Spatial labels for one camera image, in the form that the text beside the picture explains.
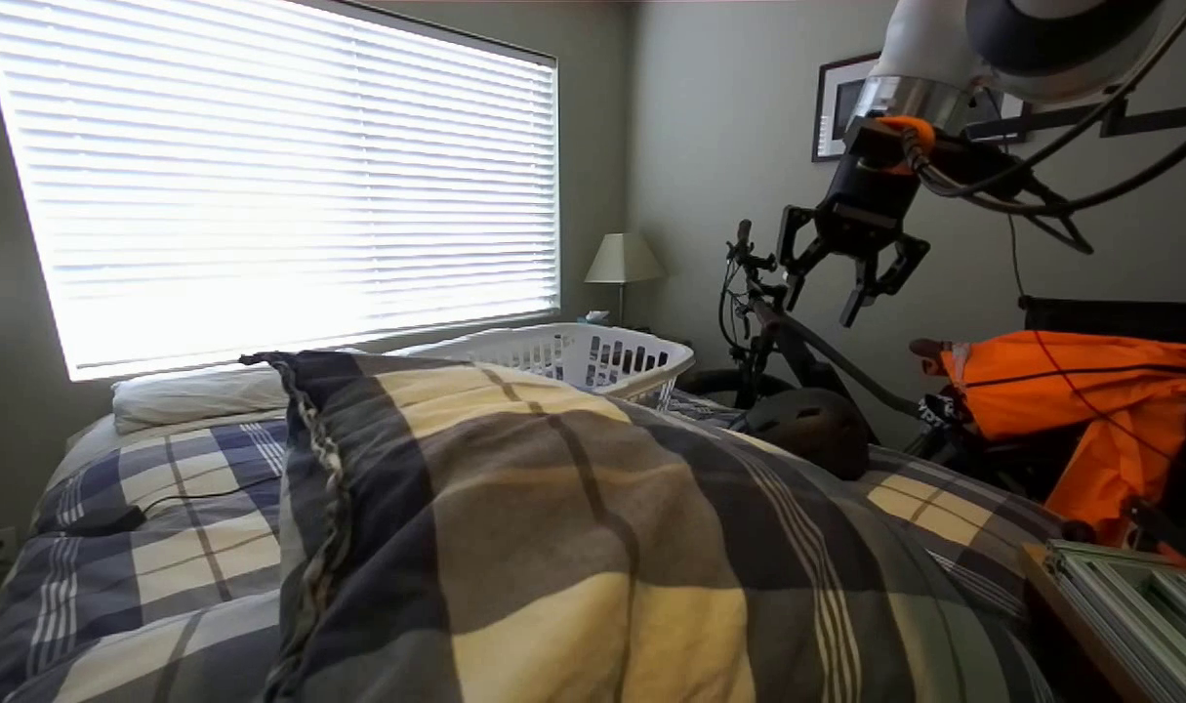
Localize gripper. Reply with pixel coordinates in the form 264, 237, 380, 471
775, 116, 936, 329

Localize large plaid pillow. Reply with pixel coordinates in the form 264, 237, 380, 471
240, 349, 955, 703

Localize white pillow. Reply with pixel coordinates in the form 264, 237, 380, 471
111, 366, 291, 434

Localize black bicycle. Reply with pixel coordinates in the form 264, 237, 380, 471
678, 219, 957, 460

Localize framed picture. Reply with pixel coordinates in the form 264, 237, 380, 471
811, 51, 1028, 163

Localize black helmet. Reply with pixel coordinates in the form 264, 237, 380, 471
744, 388, 873, 481

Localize table lamp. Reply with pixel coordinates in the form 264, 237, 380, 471
584, 231, 666, 328

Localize white laundry basket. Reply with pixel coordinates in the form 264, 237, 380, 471
389, 322, 696, 411

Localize orange jacket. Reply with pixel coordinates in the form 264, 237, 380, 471
937, 330, 1186, 565

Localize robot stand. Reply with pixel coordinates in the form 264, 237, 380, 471
1020, 540, 1186, 703

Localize window with white blinds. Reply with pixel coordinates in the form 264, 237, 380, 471
0, 0, 562, 383

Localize blue plaid comforter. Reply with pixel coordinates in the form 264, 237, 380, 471
0, 408, 293, 703

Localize black power adapter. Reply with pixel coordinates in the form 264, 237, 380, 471
38, 503, 150, 539

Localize black wall rack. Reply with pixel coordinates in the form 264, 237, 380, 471
963, 98, 1186, 141

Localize black cable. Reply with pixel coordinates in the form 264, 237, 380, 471
142, 476, 283, 517

